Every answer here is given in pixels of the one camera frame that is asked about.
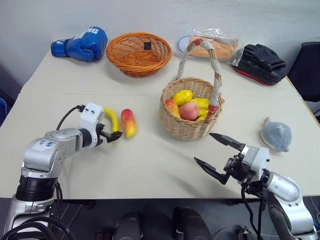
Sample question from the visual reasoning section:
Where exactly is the black cable bundle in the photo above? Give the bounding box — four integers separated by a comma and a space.
0, 180, 77, 240

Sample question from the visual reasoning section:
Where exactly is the yellow toy starfruit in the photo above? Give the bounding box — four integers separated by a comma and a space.
190, 97, 211, 123

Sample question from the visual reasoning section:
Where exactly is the white handwritten label sticker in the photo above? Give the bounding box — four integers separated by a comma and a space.
33, 139, 56, 153

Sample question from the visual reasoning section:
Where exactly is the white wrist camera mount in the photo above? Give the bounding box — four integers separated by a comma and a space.
79, 102, 106, 149
240, 145, 271, 176

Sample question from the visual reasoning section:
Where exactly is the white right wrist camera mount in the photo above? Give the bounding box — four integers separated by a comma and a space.
240, 145, 271, 176

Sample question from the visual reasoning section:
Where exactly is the dark rounded shape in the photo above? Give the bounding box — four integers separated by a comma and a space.
173, 206, 214, 240
109, 210, 144, 240

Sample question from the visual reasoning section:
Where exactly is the long red-yellow toy mango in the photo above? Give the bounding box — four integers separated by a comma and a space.
120, 108, 138, 139

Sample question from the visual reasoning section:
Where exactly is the small red-yellow toy mango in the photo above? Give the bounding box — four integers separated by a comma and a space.
164, 98, 182, 119

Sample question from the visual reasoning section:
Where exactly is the white round plate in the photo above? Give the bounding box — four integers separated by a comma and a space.
176, 35, 196, 58

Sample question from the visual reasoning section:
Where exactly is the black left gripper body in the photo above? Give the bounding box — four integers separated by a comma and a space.
95, 123, 113, 148

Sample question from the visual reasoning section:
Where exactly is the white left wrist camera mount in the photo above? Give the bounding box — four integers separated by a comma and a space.
79, 102, 106, 149

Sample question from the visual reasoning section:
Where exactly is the orange pad in bag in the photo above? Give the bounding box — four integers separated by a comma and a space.
187, 35, 240, 62

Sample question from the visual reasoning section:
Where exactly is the clear plastic bag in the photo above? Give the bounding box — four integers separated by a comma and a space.
175, 27, 247, 67

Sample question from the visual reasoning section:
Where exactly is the black red punch mitt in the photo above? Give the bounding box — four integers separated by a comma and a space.
230, 43, 288, 87

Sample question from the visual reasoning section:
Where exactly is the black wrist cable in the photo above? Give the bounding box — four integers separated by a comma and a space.
239, 180, 267, 240
55, 105, 86, 131

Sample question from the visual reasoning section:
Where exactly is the black chair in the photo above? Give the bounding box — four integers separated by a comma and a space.
287, 40, 320, 104

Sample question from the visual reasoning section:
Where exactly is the tan wicker basket with handle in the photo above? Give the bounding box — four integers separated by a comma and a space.
159, 38, 226, 141

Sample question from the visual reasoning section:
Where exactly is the yellow toy banana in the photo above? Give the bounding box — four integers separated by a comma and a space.
103, 107, 121, 134

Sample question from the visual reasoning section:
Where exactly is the yellow toy lemon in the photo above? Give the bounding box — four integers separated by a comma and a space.
172, 89, 195, 107

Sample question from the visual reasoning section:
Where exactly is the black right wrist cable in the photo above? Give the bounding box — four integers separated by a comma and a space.
239, 180, 267, 240

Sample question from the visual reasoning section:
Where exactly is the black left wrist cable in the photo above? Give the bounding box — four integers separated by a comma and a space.
55, 105, 86, 131

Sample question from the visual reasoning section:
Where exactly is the pink toy peach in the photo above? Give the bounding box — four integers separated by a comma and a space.
179, 100, 200, 122

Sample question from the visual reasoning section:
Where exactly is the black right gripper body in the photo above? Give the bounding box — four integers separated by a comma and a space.
224, 144, 251, 183

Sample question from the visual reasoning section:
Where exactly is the grey-blue plush whale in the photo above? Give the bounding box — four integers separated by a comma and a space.
260, 116, 293, 154

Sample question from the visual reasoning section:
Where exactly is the orange wicker bowl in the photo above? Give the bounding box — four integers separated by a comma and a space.
105, 31, 173, 79

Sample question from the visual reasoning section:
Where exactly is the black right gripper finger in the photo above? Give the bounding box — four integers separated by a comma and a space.
209, 132, 245, 151
193, 156, 230, 186

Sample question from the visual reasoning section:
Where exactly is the blue bin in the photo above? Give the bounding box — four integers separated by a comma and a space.
0, 96, 12, 126

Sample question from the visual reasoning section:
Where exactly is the blue boxing glove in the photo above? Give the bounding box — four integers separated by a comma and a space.
50, 25, 109, 63

